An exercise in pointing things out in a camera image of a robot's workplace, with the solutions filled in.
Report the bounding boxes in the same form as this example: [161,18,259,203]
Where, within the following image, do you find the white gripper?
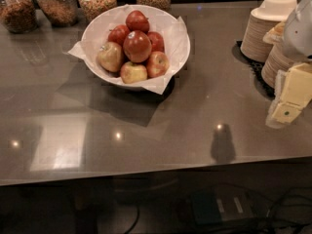
[262,0,312,129]

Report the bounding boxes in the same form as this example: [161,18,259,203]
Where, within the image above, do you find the large red apple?
[123,30,152,63]

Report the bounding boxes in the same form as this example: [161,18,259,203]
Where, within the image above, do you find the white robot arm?
[263,0,312,129]

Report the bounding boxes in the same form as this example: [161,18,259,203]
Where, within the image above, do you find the white ceramic bowl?
[80,4,191,92]

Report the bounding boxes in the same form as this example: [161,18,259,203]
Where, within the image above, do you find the white paper bowl liner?
[67,3,190,96]

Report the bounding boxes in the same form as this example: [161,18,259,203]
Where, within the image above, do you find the right front red-yellow apple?
[146,51,170,78]

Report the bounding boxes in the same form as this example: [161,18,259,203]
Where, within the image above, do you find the right back red apple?
[147,31,165,52]

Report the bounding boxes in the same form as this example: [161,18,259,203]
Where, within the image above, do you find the top red apple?
[126,10,150,33]

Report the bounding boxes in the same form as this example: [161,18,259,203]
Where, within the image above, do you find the front yellow-green apple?
[120,61,147,84]

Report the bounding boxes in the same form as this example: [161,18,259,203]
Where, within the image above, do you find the left back red apple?
[107,24,130,46]

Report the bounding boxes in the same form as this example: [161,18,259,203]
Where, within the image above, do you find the left yellow-red apple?
[97,42,125,72]

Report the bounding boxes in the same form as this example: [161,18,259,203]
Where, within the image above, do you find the front stack paper bowls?
[261,43,293,88]

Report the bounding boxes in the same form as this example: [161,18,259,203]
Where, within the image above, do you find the stack paper bowls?
[240,0,297,62]
[261,43,293,88]

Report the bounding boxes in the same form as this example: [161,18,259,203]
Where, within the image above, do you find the black rubber mat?
[241,52,275,99]

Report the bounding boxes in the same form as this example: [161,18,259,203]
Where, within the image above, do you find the back stack paper bowls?
[240,0,297,62]

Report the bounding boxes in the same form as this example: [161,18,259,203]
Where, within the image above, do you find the dark box under table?
[190,189,256,226]

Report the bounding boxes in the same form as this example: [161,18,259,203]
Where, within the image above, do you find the far left cereal jar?
[0,0,37,33]

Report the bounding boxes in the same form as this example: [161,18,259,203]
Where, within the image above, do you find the black cable on floor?
[256,187,312,234]

